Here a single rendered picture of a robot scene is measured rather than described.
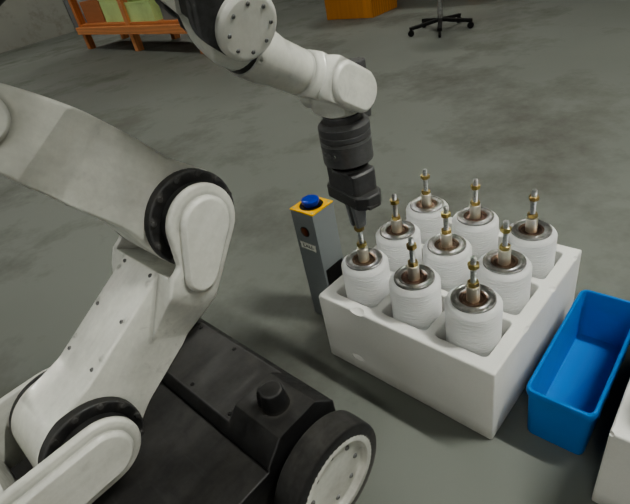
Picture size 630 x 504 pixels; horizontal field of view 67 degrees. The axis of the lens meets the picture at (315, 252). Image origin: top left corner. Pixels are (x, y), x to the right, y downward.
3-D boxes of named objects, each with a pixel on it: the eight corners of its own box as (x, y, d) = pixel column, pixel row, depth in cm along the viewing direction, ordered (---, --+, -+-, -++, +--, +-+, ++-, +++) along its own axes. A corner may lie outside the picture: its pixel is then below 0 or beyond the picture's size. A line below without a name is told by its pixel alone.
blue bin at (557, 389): (585, 463, 80) (595, 419, 74) (519, 431, 87) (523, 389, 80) (632, 348, 97) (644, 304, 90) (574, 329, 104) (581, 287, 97)
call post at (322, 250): (334, 322, 119) (311, 217, 102) (314, 312, 124) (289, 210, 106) (352, 305, 123) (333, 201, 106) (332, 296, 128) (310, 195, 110)
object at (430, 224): (404, 263, 122) (398, 202, 112) (437, 251, 124) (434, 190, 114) (422, 284, 114) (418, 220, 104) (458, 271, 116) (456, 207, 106)
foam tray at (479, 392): (491, 441, 87) (494, 375, 76) (331, 353, 111) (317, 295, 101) (571, 314, 107) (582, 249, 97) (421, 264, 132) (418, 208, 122)
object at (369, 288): (348, 338, 104) (335, 273, 94) (357, 308, 112) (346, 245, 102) (392, 341, 101) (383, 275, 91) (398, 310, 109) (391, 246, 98)
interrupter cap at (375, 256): (342, 271, 95) (341, 269, 94) (350, 249, 101) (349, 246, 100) (379, 272, 92) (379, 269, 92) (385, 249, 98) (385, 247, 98)
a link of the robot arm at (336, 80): (373, 117, 77) (321, 96, 66) (330, 112, 82) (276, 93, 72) (382, 75, 76) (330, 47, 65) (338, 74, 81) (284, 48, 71)
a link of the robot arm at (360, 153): (315, 196, 91) (303, 137, 84) (355, 177, 95) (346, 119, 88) (356, 218, 82) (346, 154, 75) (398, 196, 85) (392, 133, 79)
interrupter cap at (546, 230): (544, 246, 90) (544, 243, 89) (504, 236, 94) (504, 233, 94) (557, 225, 94) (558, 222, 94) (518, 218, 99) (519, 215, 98)
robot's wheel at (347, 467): (310, 566, 75) (282, 500, 64) (288, 545, 79) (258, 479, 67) (383, 469, 86) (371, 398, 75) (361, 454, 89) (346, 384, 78)
